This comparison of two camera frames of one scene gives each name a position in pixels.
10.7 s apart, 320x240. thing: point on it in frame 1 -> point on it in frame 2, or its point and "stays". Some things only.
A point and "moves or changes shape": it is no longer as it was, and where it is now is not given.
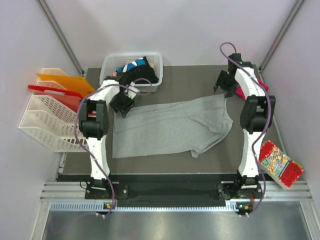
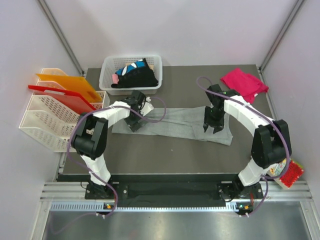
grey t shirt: (176, 127) moves or changes shape
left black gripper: (124, 107) -> (133, 125)
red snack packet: (278, 165) stays
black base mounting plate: (249, 195) stays
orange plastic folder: (75, 84) stays
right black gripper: (219, 82) -> (208, 121)
